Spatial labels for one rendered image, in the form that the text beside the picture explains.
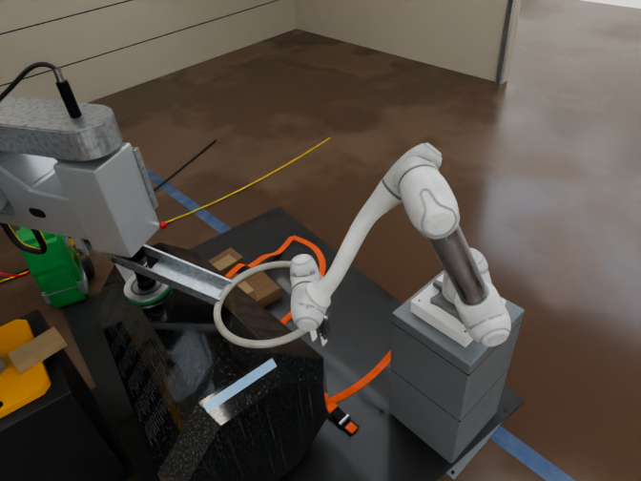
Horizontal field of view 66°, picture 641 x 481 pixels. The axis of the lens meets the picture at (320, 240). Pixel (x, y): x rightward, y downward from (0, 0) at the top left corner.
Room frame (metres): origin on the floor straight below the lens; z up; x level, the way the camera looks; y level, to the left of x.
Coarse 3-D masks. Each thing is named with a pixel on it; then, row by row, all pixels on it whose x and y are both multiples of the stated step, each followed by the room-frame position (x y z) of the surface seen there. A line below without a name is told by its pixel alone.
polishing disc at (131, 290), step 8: (128, 280) 1.73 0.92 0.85; (136, 280) 1.73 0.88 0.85; (128, 288) 1.67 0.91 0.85; (136, 288) 1.67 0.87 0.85; (152, 288) 1.66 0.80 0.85; (160, 288) 1.65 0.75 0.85; (128, 296) 1.62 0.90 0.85; (136, 296) 1.62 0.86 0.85; (144, 296) 1.61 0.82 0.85; (152, 296) 1.61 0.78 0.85
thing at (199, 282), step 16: (112, 256) 1.66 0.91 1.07; (160, 256) 1.70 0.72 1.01; (144, 272) 1.61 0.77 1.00; (160, 272) 1.63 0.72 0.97; (176, 272) 1.64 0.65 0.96; (192, 272) 1.64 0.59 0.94; (208, 272) 1.61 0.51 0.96; (176, 288) 1.55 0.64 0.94; (192, 288) 1.52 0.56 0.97; (208, 288) 1.56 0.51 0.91
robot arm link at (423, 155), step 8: (424, 144) 1.31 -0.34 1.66; (408, 152) 1.32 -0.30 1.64; (416, 152) 1.29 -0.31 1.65; (424, 152) 1.28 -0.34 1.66; (432, 152) 1.28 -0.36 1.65; (400, 160) 1.31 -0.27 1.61; (408, 160) 1.28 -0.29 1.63; (416, 160) 1.26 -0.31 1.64; (424, 160) 1.26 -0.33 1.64; (432, 160) 1.26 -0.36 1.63; (440, 160) 1.27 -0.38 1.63; (392, 168) 1.31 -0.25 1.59; (400, 168) 1.28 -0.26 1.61; (408, 168) 1.24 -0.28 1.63; (384, 176) 1.33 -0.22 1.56; (392, 176) 1.29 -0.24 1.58; (400, 176) 1.24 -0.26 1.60; (392, 184) 1.28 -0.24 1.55; (392, 192) 1.27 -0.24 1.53
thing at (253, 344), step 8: (264, 264) 1.66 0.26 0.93; (272, 264) 1.66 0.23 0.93; (280, 264) 1.65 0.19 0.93; (288, 264) 1.64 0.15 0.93; (248, 272) 1.63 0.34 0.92; (256, 272) 1.64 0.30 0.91; (232, 280) 1.59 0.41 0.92; (240, 280) 1.60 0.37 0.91; (224, 288) 1.55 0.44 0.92; (232, 288) 1.56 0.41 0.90; (224, 296) 1.51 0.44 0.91; (216, 304) 1.45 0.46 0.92; (216, 312) 1.41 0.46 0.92; (216, 320) 1.36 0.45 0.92; (224, 328) 1.31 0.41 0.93; (224, 336) 1.28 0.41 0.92; (232, 336) 1.26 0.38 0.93; (288, 336) 1.22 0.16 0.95; (296, 336) 1.22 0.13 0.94; (240, 344) 1.22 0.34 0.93; (248, 344) 1.21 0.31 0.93; (256, 344) 1.21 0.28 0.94; (264, 344) 1.20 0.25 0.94; (272, 344) 1.20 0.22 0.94; (280, 344) 1.20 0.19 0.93
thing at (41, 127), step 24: (0, 120) 1.72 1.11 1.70; (24, 120) 1.70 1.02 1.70; (48, 120) 1.68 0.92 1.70; (72, 120) 1.66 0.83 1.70; (96, 120) 1.64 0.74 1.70; (0, 144) 1.71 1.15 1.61; (24, 144) 1.66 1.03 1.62; (48, 144) 1.62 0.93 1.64; (72, 144) 1.58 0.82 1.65; (96, 144) 1.59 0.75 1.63
